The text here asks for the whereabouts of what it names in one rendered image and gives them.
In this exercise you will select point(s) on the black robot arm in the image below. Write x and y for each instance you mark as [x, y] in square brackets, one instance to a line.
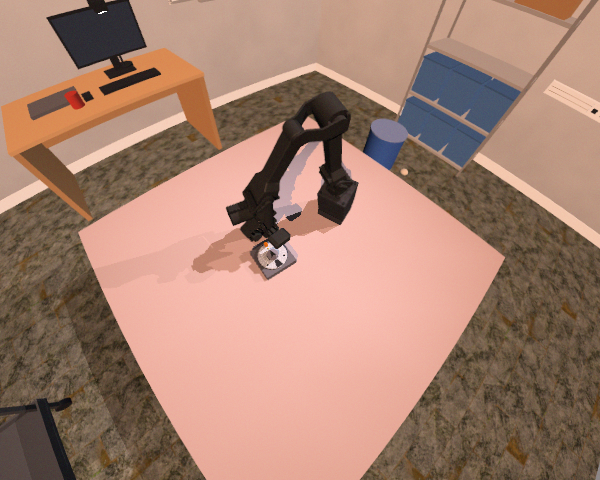
[332, 118]

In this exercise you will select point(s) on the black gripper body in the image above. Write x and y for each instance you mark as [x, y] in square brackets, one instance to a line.
[277, 238]

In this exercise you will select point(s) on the white round flange plate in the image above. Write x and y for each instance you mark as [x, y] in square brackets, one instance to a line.
[273, 264]

